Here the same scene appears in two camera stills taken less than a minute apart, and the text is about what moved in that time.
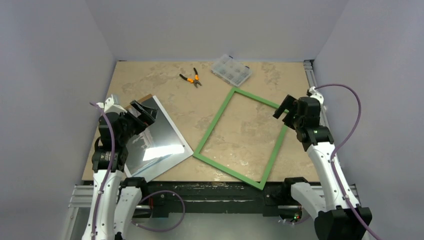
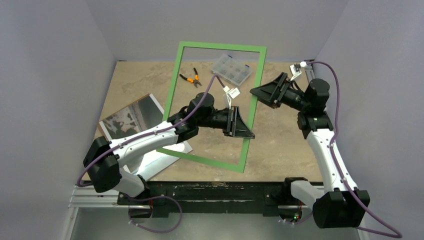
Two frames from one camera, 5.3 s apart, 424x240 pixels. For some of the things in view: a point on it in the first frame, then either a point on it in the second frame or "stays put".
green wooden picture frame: [259, 185] -> [241, 168]
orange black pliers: [192, 81] stays put
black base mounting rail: [273, 198] stays put
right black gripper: [292, 109] -> [279, 90]
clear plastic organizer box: [229, 69] stays put
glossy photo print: [156, 147] stays put
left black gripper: [148, 116] -> [240, 129]
